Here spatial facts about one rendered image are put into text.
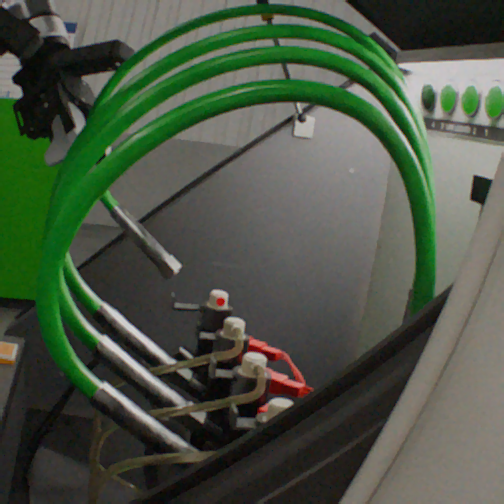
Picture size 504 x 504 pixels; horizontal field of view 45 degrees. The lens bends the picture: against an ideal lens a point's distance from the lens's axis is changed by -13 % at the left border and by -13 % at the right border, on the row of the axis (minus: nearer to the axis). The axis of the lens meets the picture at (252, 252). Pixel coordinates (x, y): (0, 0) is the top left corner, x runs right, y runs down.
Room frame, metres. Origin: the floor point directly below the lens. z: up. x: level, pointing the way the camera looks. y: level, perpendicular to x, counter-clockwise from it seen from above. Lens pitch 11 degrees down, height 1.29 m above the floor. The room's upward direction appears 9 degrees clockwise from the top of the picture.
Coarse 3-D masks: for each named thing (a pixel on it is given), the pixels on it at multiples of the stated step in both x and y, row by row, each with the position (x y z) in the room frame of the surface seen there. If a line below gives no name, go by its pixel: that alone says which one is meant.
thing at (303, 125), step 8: (256, 0) 0.92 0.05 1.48; (264, 0) 0.91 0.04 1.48; (264, 16) 0.91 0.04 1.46; (272, 16) 0.92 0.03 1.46; (288, 72) 0.92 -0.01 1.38; (296, 104) 0.93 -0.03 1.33; (296, 112) 0.93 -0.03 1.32; (296, 120) 0.92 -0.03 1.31; (304, 120) 0.92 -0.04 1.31; (312, 120) 0.93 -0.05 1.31; (296, 128) 0.92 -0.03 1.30; (304, 128) 0.93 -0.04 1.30; (312, 128) 0.93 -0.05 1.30; (296, 136) 0.93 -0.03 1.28; (304, 136) 0.93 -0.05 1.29
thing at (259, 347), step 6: (252, 342) 0.58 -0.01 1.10; (258, 342) 0.58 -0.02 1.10; (252, 348) 0.57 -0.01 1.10; (258, 348) 0.57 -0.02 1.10; (264, 348) 0.57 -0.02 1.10; (270, 348) 0.57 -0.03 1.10; (264, 354) 0.57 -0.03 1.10; (270, 354) 0.57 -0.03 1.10; (276, 354) 0.57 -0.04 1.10; (270, 360) 0.57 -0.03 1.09; (276, 360) 0.57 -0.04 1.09
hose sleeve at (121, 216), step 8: (120, 208) 0.69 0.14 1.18; (112, 216) 0.69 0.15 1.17; (120, 216) 0.69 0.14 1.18; (128, 216) 0.69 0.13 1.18; (120, 224) 0.69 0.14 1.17; (128, 224) 0.68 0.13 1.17; (136, 224) 0.69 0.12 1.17; (128, 232) 0.68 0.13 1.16; (136, 232) 0.68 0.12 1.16; (144, 232) 0.69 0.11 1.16; (136, 240) 0.68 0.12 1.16; (144, 240) 0.68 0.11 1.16; (152, 240) 0.69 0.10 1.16; (144, 248) 0.68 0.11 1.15; (152, 248) 0.68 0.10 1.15; (160, 248) 0.68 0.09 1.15; (152, 256) 0.68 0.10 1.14; (160, 256) 0.68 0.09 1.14; (168, 256) 0.69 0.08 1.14; (160, 264) 0.68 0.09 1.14
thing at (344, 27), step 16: (208, 16) 0.68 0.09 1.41; (224, 16) 0.68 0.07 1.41; (240, 16) 0.68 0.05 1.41; (304, 16) 0.66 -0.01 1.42; (320, 16) 0.66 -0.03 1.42; (176, 32) 0.68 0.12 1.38; (352, 32) 0.65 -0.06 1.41; (144, 48) 0.69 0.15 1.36; (368, 48) 0.65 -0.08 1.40; (128, 64) 0.69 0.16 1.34; (112, 80) 0.69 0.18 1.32; (112, 208) 0.69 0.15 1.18
